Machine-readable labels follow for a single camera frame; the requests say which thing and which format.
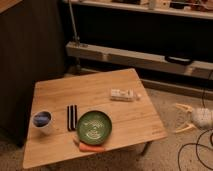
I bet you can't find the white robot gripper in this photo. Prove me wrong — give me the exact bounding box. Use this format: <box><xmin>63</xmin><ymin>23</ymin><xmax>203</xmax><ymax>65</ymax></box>
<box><xmin>174</xmin><ymin>103</ymin><xmax>213</xmax><ymax>133</ymax></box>

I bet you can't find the green ceramic bowl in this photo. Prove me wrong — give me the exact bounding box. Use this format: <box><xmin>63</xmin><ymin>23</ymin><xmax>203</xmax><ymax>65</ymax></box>
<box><xmin>77</xmin><ymin>110</ymin><xmax>112</xmax><ymax>145</ymax></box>

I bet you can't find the small white box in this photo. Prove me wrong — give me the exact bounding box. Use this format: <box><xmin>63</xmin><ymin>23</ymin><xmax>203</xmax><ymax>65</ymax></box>
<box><xmin>110</xmin><ymin>89</ymin><xmax>134</xmax><ymax>101</ymax></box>

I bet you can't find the long white shelf beam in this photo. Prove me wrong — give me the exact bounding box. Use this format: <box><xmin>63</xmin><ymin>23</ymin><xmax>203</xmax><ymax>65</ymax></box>
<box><xmin>66</xmin><ymin>42</ymin><xmax>213</xmax><ymax>78</ymax></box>

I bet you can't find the upper white shelf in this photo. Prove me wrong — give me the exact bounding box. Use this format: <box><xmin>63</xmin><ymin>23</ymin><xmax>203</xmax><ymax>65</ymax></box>
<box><xmin>62</xmin><ymin>0</ymin><xmax>213</xmax><ymax>20</ymax></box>

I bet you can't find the orange carrot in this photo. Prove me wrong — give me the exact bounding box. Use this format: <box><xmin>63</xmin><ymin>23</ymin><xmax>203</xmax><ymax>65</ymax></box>
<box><xmin>73</xmin><ymin>139</ymin><xmax>105</xmax><ymax>152</ymax></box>

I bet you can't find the wooden table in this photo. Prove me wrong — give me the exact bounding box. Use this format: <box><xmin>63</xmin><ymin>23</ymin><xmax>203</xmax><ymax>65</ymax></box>
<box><xmin>23</xmin><ymin>69</ymin><xmax>167</xmax><ymax>169</ymax></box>

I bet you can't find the black striped rectangular block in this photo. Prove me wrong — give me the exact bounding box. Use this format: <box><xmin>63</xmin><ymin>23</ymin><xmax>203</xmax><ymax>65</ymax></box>
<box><xmin>67</xmin><ymin>105</ymin><xmax>78</xmax><ymax>131</ymax></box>

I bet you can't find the metal pole stand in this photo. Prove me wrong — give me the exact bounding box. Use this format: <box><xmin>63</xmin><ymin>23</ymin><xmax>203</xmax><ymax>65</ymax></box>
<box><xmin>68</xmin><ymin>0</ymin><xmax>84</xmax><ymax>74</ymax></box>

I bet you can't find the white cup with blue contents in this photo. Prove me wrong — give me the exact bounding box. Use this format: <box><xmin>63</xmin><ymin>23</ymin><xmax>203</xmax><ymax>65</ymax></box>
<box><xmin>32</xmin><ymin>111</ymin><xmax>53</xmax><ymax>135</ymax></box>

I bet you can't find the dark cabinet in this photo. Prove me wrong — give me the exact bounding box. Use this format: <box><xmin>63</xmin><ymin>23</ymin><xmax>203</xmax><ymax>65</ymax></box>
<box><xmin>0</xmin><ymin>0</ymin><xmax>65</xmax><ymax>147</ymax></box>

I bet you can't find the black handle on beam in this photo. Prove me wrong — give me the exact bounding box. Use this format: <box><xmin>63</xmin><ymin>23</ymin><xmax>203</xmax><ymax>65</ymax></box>
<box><xmin>164</xmin><ymin>56</ymin><xmax>194</xmax><ymax>66</ymax></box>

